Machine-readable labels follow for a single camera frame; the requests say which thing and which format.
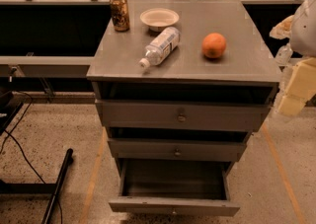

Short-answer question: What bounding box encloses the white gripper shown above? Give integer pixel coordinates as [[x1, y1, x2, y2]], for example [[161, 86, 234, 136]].
[[277, 57, 316, 116]]

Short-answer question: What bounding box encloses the grey bottom drawer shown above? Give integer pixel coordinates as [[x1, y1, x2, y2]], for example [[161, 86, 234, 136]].
[[109, 159, 240, 217]]

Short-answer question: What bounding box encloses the grey drawer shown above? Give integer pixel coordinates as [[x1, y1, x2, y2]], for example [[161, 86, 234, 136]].
[[108, 138, 246, 162], [109, 159, 240, 217], [96, 100, 270, 131]]

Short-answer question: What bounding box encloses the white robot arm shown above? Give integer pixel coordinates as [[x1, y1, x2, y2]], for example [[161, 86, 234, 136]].
[[270, 0, 316, 117]]

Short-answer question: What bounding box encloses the grey wooden drawer cabinet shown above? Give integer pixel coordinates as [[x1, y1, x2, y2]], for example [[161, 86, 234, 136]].
[[86, 0, 282, 174]]

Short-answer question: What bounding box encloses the grey top drawer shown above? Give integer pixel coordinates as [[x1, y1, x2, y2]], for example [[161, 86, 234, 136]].
[[96, 100, 270, 131]]

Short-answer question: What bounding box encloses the grey middle drawer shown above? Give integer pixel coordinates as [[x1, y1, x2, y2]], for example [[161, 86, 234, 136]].
[[108, 138, 246, 162]]

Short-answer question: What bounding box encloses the clear hand sanitizer bottle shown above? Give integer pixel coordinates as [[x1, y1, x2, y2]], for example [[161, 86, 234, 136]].
[[275, 43, 293, 66]]

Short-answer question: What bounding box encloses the orange fruit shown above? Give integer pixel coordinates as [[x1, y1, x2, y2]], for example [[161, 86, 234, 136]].
[[201, 33, 226, 59]]

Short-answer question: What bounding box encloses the clear plastic water bottle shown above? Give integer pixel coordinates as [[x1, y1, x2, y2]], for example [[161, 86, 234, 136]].
[[139, 27, 180, 69]]

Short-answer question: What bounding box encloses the white shallow bowl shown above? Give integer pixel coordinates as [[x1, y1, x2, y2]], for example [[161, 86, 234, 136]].
[[140, 8, 180, 32]]

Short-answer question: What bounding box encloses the gold soda can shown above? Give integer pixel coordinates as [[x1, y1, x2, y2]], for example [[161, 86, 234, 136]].
[[110, 0, 129, 32]]

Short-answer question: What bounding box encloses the black stand leg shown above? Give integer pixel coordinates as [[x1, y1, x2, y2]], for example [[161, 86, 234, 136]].
[[0, 148, 73, 224]]

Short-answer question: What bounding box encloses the black floor cable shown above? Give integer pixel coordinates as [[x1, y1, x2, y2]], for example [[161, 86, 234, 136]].
[[0, 91, 63, 224]]

